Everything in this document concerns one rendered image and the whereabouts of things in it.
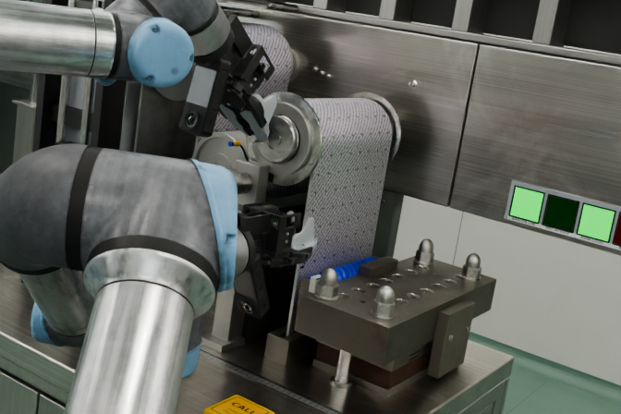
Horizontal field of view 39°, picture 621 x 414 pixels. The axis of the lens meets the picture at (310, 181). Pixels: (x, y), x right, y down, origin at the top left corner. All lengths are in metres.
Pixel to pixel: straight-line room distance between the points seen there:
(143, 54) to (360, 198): 0.64
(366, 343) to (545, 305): 2.83
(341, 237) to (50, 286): 0.64
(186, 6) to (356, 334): 0.53
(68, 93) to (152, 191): 0.78
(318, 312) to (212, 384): 0.19
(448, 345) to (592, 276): 2.59
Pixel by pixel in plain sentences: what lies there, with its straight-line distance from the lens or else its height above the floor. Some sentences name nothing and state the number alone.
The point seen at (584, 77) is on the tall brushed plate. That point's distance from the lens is 1.50.
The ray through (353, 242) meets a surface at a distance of 1.52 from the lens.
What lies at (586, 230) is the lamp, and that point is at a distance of 1.50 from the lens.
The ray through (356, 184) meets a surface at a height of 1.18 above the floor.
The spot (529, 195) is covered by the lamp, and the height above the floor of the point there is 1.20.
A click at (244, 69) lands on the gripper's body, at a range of 1.25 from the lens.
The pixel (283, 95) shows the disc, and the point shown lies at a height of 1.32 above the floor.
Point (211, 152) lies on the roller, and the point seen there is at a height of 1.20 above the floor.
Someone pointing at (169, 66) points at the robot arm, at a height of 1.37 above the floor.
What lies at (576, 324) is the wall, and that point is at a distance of 4.06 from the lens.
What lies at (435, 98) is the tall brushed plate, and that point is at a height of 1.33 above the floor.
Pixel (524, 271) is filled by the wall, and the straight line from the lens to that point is 4.09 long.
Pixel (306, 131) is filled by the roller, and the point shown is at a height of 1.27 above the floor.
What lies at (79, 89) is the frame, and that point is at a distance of 1.54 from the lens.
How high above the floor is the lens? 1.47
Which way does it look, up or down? 12 degrees down
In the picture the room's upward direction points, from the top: 9 degrees clockwise
